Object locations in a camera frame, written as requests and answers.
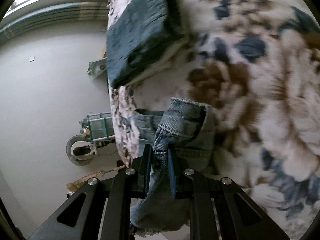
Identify floral bed cover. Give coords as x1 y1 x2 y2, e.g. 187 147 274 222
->
108 0 319 239

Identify green white plastic bag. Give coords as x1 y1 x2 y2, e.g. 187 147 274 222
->
87 57 107 79

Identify teal metal rack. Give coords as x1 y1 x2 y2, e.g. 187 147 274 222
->
79 112 115 143

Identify distressed blue denim shorts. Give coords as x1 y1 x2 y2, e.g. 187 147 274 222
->
131 98 217 234

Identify folded blue denim pants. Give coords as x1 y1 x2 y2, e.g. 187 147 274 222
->
106 0 186 89

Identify left striped curtain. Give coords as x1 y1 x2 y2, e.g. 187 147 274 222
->
1 2 108 44

